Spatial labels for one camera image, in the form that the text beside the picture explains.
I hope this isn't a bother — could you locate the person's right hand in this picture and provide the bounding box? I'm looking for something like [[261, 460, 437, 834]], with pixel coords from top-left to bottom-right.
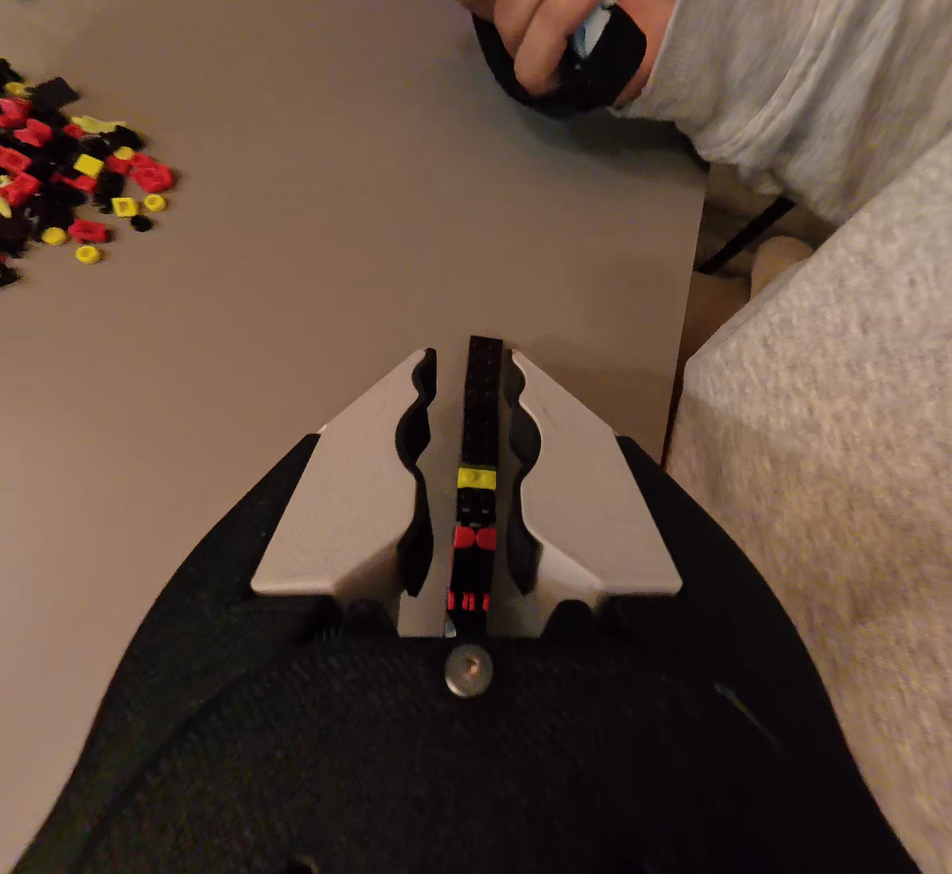
[[402, 0, 700, 102]]

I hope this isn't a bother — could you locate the black lego assembly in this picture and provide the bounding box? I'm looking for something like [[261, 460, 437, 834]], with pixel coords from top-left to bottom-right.
[[446, 336, 505, 615]]

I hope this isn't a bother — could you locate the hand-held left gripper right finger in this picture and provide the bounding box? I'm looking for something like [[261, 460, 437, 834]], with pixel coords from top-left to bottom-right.
[[487, 350, 684, 639]]

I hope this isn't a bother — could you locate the person's right forearm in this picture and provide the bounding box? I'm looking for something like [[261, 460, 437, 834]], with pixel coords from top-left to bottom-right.
[[613, 0, 952, 224]]

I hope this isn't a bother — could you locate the pile of loose lego pieces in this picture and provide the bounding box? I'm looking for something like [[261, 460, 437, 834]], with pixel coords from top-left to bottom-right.
[[0, 58, 179, 288]]

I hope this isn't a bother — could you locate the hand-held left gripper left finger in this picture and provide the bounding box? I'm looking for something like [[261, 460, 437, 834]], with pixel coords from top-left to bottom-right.
[[250, 348, 447, 639]]

